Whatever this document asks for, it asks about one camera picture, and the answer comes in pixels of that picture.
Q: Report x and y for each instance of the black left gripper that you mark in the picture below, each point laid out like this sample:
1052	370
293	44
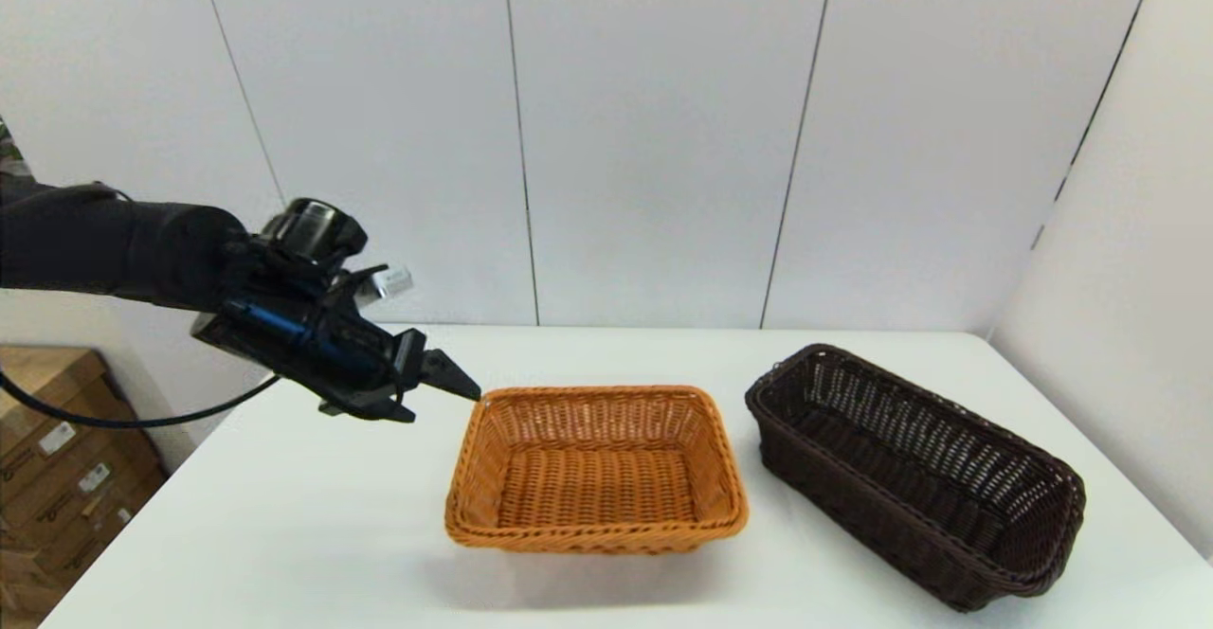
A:
313	345

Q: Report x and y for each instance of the orange wicker basket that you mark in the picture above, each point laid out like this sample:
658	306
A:
597	477

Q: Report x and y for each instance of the dark brown wicker basket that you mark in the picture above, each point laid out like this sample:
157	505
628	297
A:
910	477

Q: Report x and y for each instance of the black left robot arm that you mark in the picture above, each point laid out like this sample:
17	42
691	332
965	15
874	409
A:
114	245

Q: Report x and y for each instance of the brown cardboard box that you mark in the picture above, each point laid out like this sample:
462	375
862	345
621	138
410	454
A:
47	392
95	530
38	586
66	487

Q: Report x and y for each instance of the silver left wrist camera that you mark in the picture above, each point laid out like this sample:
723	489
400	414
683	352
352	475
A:
390	281

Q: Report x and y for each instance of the dark framed wall picture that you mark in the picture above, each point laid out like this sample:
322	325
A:
9	155

